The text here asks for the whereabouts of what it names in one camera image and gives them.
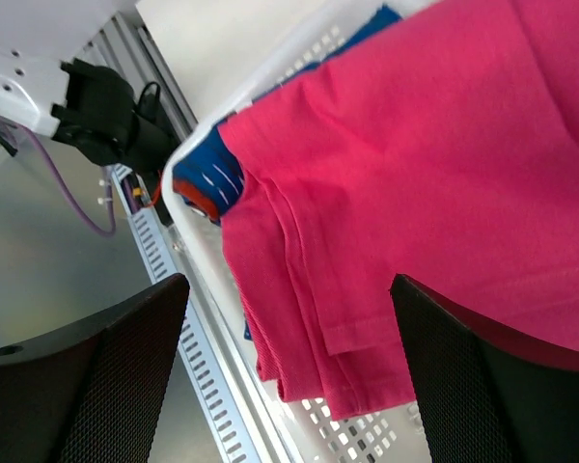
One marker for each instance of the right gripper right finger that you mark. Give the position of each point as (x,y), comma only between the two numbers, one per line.
(486,392)

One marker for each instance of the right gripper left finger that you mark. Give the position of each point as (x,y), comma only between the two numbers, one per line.
(92,391)

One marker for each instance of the white plastic basket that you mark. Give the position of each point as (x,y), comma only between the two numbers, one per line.
(223,59)

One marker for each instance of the pink trousers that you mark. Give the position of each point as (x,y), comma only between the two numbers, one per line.
(445,148)

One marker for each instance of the blue white patterned trousers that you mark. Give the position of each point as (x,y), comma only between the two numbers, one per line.
(209,178)

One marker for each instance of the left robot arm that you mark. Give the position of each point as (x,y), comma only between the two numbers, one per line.
(89,107)

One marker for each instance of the white slotted cable duct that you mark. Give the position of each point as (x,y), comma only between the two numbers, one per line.
(215,402)

